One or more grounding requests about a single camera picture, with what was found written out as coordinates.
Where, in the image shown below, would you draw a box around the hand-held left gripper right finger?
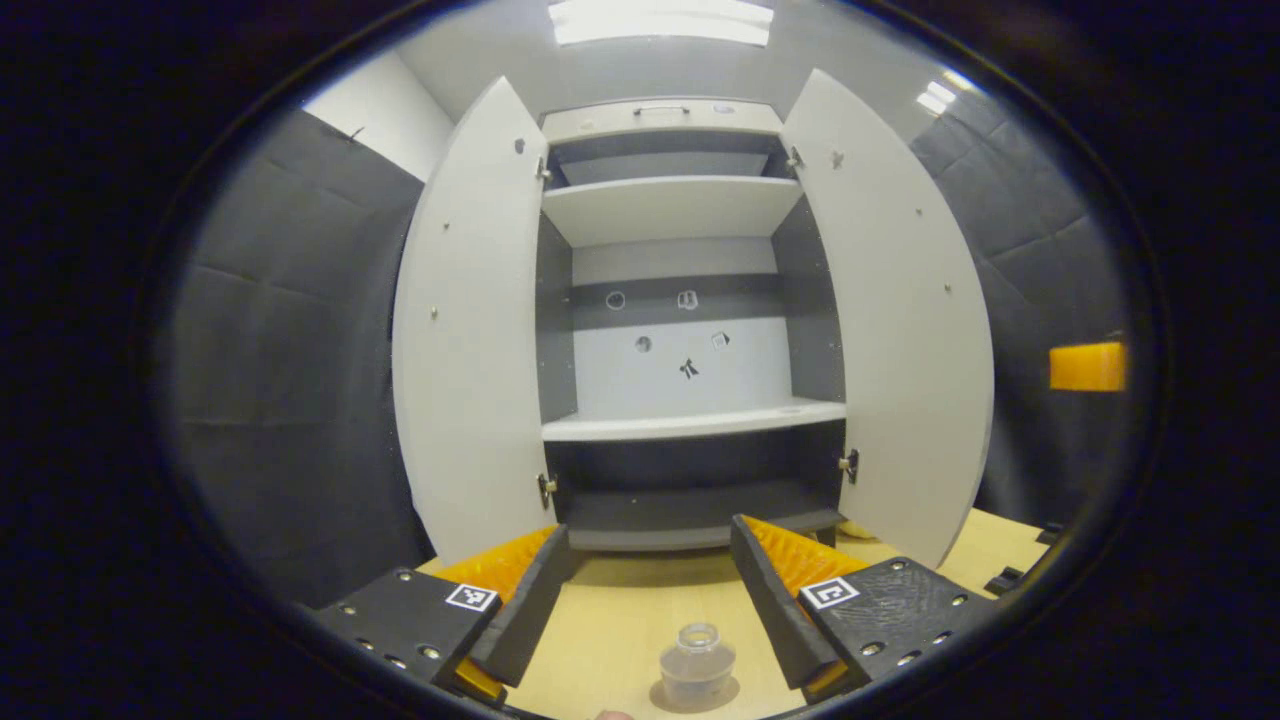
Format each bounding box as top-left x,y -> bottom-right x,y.
730,513 -> 996,704

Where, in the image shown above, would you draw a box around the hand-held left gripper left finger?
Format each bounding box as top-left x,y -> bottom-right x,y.
315,523 -> 573,706

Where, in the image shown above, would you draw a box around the clear plastic bottle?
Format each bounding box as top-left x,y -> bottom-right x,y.
658,622 -> 738,709

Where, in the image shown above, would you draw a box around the grey cabinet door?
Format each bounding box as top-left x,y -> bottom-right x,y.
391,76 -> 558,567
780,68 -> 996,569

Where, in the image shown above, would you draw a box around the grey cabinet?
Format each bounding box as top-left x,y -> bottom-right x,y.
535,97 -> 851,553

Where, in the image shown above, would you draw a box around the black quilted cloth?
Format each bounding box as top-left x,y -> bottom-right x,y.
908,75 -> 1136,526
165,108 -> 436,609

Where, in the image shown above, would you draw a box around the ceiling strip lights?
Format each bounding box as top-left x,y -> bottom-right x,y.
915,68 -> 976,118

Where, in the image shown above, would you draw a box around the large ceiling light panel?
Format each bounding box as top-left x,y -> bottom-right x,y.
548,0 -> 776,47

